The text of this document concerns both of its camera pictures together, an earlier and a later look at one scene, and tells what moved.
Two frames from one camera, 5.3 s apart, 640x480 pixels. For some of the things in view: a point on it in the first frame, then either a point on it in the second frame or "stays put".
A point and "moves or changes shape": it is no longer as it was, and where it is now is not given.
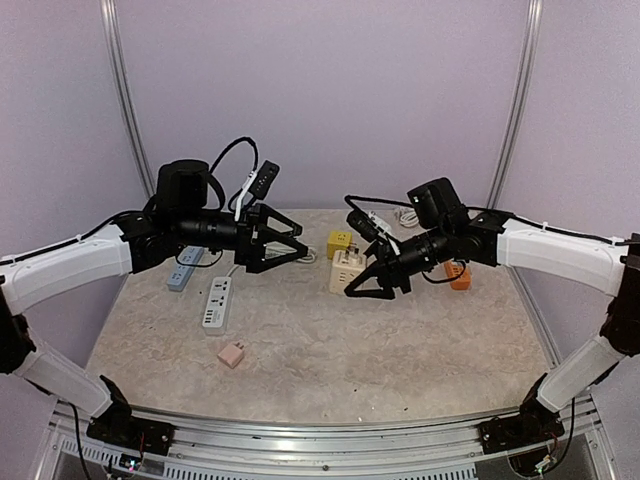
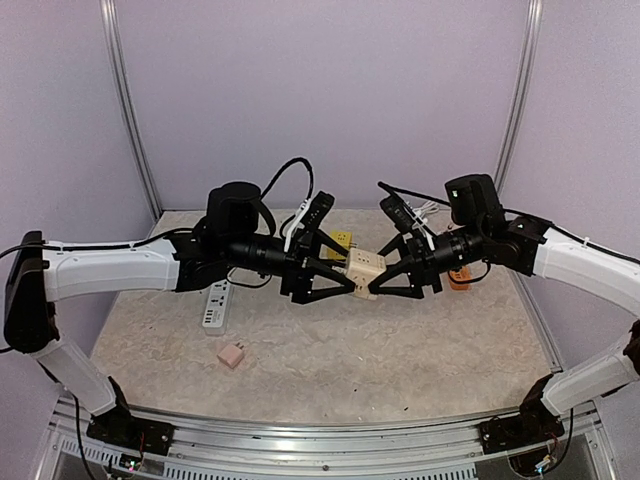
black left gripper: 251,254 to 298,280
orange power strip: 453,269 stays put
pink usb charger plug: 231,355 stays put
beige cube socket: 342,273 moves or changes shape
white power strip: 216,310 stays put
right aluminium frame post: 534,17 stays put
